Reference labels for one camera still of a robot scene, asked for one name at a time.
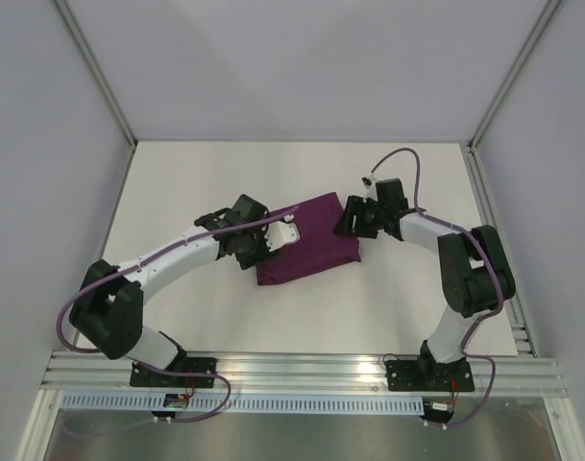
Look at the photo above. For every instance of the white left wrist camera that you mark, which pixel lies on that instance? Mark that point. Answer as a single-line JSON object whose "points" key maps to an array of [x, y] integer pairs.
{"points": [[281, 233]]}

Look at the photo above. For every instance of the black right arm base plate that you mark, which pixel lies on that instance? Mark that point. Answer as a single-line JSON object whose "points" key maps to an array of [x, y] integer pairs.
{"points": [[419, 375]]}

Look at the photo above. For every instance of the left aluminium frame post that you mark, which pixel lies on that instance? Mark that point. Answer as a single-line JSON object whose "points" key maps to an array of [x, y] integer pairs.
{"points": [[77, 35]]}

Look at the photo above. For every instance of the right aluminium side rail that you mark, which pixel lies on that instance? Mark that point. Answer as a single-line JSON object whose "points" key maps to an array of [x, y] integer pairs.
{"points": [[497, 260]]}

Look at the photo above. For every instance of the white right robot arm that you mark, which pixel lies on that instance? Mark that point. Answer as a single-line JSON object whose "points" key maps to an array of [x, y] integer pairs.
{"points": [[476, 277]]}

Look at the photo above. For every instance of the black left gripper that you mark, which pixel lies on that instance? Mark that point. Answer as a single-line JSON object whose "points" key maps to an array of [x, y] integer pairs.
{"points": [[248, 261]]}

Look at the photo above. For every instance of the right aluminium frame post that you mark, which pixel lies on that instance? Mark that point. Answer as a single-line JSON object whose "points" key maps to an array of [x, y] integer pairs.
{"points": [[536, 34]]}

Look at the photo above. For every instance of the aluminium frame post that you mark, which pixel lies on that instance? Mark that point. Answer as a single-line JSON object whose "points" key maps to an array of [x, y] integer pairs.
{"points": [[536, 34], [77, 35]]}

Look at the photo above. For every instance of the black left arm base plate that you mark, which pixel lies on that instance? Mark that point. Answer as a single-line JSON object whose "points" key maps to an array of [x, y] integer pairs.
{"points": [[188, 371]]}

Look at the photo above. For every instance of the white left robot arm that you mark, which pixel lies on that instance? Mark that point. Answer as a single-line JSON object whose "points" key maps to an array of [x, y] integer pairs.
{"points": [[109, 308]]}

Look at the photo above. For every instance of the aluminium front frame rail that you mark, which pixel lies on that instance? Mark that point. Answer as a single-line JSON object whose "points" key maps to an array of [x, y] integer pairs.
{"points": [[309, 374]]}

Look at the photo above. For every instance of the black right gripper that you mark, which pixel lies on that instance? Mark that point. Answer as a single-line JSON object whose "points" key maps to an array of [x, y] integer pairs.
{"points": [[357, 220]]}

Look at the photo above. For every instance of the purple cloth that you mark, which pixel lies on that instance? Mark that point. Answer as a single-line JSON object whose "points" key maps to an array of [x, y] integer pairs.
{"points": [[319, 249]]}

